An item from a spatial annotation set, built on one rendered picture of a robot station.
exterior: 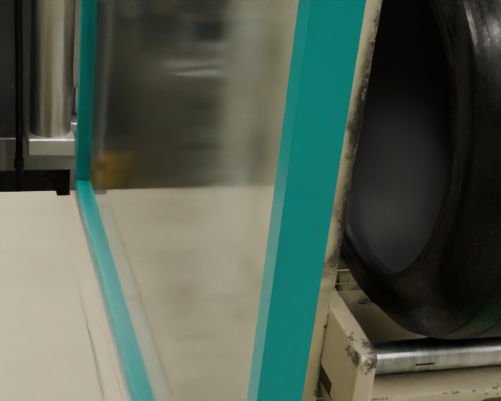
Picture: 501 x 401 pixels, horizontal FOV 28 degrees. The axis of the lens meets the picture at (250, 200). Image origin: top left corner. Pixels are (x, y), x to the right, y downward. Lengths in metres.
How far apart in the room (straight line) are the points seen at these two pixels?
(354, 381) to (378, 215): 0.40
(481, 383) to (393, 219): 0.34
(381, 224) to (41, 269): 0.92
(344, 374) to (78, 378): 0.73
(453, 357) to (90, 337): 0.79
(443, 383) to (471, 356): 0.05
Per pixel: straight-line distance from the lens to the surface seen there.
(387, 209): 1.66
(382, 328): 1.65
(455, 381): 1.46
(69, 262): 0.82
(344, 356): 1.36
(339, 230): 1.34
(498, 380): 1.49
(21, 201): 0.91
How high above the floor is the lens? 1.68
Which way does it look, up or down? 26 degrees down
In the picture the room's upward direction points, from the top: 7 degrees clockwise
